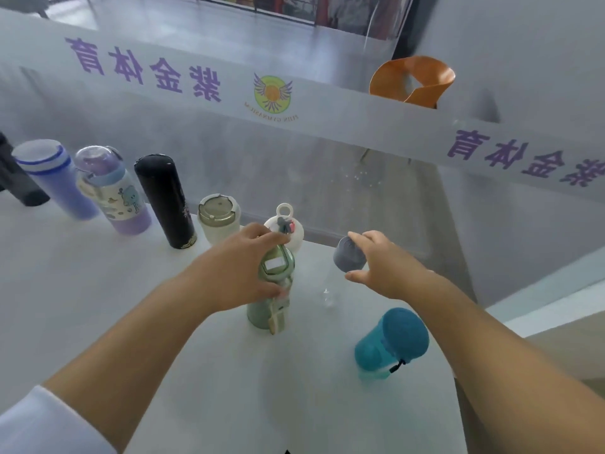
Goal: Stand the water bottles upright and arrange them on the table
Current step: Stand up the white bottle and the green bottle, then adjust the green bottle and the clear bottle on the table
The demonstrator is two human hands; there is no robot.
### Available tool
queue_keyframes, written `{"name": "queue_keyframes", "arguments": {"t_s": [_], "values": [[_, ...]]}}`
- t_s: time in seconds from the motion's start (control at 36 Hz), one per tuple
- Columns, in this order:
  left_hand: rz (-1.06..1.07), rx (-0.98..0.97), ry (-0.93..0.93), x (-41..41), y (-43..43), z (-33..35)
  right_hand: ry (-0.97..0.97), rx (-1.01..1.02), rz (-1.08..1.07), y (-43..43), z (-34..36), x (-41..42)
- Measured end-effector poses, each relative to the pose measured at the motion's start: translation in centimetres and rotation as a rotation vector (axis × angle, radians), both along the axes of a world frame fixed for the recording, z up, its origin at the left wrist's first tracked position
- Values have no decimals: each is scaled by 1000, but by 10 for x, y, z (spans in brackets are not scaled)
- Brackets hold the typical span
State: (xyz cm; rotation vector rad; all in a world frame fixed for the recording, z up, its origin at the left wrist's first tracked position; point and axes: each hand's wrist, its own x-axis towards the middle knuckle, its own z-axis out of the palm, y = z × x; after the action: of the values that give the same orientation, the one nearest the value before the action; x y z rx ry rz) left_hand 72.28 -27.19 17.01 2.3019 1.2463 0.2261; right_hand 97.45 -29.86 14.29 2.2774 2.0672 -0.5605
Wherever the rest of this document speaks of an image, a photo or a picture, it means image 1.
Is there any purple cartoon print bottle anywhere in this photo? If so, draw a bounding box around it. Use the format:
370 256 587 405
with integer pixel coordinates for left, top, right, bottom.
74 145 153 236

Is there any clear bottle with grey cap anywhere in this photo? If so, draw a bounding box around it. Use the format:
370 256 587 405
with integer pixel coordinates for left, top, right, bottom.
323 235 368 311

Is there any orange chair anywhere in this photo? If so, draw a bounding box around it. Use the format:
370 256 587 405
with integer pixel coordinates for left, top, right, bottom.
368 55 457 110

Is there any white sleeve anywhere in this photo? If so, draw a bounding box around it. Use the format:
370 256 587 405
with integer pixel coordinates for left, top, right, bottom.
0 385 117 454

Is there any green bottle with beige strap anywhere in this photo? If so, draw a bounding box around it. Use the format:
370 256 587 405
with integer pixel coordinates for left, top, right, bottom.
246 242 297 336

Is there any white bottle with ring lid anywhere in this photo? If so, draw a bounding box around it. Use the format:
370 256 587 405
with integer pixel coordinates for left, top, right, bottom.
263 203 305 254

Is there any person's right hand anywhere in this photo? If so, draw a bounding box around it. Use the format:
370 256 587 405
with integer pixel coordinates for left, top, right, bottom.
345 230 434 301

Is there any white banner with purple print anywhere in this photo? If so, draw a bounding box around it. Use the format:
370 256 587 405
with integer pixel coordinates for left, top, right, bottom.
0 8 605 205

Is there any teal bottle with black cord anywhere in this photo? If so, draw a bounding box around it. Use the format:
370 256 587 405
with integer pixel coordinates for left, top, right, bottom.
354 307 430 381

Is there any blue translucent bottle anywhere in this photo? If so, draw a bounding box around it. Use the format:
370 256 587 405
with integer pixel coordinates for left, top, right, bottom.
11 139 100 222

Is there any person's left forearm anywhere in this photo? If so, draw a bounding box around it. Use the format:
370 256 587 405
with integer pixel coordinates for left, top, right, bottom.
43 267 214 440

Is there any black thermos flask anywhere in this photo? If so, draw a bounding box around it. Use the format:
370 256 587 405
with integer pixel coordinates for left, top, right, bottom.
134 154 198 250

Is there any dark grey bottle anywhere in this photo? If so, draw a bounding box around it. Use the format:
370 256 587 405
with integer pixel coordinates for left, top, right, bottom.
0 132 51 207

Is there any person's left hand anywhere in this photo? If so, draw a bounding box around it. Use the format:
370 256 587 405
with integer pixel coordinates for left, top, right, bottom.
189 223 290 313

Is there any person's right forearm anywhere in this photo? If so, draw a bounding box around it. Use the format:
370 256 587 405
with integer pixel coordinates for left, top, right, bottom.
406 271 605 454

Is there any cream cup with beige lid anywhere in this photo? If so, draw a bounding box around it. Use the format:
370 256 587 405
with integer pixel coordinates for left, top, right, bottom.
197 193 242 245

